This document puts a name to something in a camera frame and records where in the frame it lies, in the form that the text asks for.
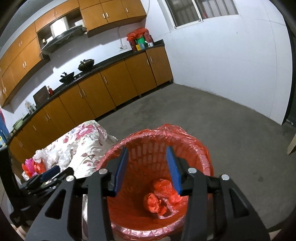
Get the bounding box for red plastic bag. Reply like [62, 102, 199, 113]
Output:
[22, 162, 46, 178]

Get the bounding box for magenta plastic bag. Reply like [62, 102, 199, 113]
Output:
[24, 158, 35, 173]

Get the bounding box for red plastic bag trash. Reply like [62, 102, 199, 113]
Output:
[152, 179, 184, 205]

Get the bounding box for white plastic bag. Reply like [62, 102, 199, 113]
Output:
[33, 149, 48, 166]

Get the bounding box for red lined trash basket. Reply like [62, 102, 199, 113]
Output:
[96, 124, 214, 240]

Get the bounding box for lower wooden kitchen cabinets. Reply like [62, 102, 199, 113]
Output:
[8, 41, 173, 164]

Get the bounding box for wooden kitchen cabinets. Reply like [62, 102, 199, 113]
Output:
[8, 41, 173, 164]
[1, 0, 147, 107]

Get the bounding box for upper wooden kitchen cabinets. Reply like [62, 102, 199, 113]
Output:
[1, 0, 147, 107]

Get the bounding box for floral tablecloth table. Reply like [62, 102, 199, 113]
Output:
[21, 119, 118, 181]

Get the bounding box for green pot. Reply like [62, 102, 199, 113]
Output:
[13, 118, 23, 131]

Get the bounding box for glass jar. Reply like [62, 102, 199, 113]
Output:
[25, 101, 35, 114]

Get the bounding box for dark cutting board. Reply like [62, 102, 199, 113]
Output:
[33, 86, 50, 108]

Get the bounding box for red bottle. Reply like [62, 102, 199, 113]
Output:
[48, 86, 54, 96]

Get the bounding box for black wok pan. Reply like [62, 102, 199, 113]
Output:
[59, 72, 74, 83]

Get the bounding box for black wok with lid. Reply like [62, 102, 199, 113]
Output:
[78, 59, 94, 72]

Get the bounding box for black range hood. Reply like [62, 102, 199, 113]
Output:
[41, 25, 87, 55]

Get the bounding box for red bag with boxes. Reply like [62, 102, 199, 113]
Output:
[126, 28, 154, 52]

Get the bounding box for window with bars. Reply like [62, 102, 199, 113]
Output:
[165, 0, 238, 28]

